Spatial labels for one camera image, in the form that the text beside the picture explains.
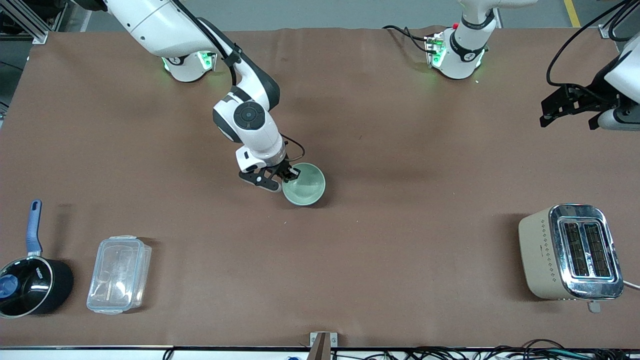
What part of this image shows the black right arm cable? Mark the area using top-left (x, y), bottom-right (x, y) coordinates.
top-left (170, 0), bottom-right (306, 162)

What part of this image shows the aluminium profile frame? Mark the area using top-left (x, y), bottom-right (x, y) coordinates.
top-left (0, 0), bottom-right (51, 45)

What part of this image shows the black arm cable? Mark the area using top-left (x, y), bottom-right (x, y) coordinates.
top-left (546, 0), bottom-right (632, 97)
top-left (170, 0), bottom-right (306, 162)
top-left (607, 0), bottom-right (640, 43)

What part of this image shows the beige and chrome toaster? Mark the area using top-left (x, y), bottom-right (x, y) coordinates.
top-left (518, 203), bottom-right (625, 314)

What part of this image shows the glass lid with blue knob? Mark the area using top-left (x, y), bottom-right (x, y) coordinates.
top-left (0, 257), bottom-right (53, 317)

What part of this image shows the green bowl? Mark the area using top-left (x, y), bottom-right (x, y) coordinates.
top-left (281, 162), bottom-right (326, 207)

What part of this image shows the clear plastic food container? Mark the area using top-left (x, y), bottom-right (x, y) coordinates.
top-left (86, 235), bottom-right (152, 315)

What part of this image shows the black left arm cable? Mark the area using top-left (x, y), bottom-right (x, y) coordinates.
top-left (546, 0), bottom-right (632, 97)
top-left (607, 0), bottom-right (640, 43)

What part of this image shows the black cable below table edge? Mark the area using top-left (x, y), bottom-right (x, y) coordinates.
top-left (520, 338), bottom-right (640, 360)
top-left (330, 349), bottom-right (418, 360)

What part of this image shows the dark saucepan with blue handle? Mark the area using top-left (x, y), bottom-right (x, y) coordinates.
top-left (0, 199), bottom-right (75, 319)

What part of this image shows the metal table clamp bracket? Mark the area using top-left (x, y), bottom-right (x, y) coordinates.
top-left (309, 331), bottom-right (338, 360)

